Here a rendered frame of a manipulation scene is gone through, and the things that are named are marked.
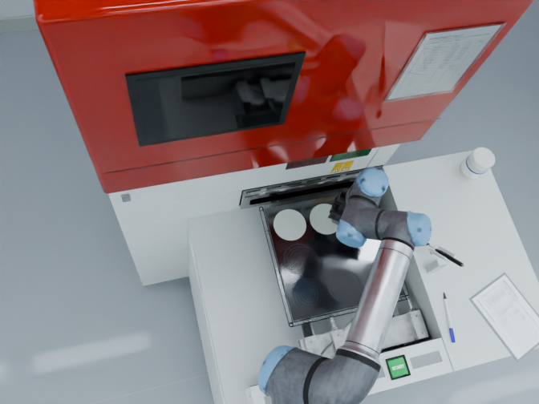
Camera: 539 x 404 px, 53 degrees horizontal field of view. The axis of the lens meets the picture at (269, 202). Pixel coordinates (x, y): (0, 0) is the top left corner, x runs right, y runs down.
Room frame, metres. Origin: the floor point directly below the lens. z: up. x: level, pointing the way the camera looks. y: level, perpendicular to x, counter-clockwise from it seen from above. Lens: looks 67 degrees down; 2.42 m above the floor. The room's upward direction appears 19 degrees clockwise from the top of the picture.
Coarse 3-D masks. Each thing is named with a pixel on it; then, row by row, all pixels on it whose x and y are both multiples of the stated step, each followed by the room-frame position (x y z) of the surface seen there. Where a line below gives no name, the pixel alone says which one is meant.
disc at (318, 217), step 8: (320, 208) 0.68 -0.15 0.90; (328, 208) 0.69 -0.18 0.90; (312, 216) 0.65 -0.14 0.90; (320, 216) 0.65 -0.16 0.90; (312, 224) 0.62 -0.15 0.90; (320, 224) 0.63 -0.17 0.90; (328, 224) 0.64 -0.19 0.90; (336, 224) 0.65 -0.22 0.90; (320, 232) 0.60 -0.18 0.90; (328, 232) 0.61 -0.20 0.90
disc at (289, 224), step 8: (280, 216) 0.61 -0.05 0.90; (288, 216) 0.62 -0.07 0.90; (296, 216) 0.63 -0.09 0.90; (280, 224) 0.59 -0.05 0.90; (288, 224) 0.59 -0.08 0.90; (296, 224) 0.60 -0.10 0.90; (304, 224) 0.61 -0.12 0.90; (280, 232) 0.56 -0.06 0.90; (288, 232) 0.57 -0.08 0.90; (296, 232) 0.58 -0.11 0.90; (304, 232) 0.59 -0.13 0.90
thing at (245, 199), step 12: (324, 180) 0.75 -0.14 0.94; (336, 180) 0.77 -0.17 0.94; (348, 180) 0.79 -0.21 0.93; (264, 192) 0.65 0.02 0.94; (276, 192) 0.66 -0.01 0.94; (288, 192) 0.69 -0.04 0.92; (300, 192) 0.72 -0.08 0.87; (312, 192) 0.74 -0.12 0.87; (324, 192) 0.76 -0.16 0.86; (240, 204) 0.62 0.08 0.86; (252, 204) 0.63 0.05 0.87; (264, 204) 0.65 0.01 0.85
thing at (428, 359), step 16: (384, 352) 0.31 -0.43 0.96; (400, 352) 0.33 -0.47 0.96; (416, 352) 0.34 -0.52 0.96; (432, 352) 0.36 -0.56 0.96; (384, 368) 0.27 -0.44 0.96; (416, 368) 0.30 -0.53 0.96; (432, 368) 0.32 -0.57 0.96; (448, 368) 0.33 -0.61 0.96; (384, 384) 0.23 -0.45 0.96; (400, 384) 0.25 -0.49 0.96; (256, 400) 0.09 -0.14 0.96
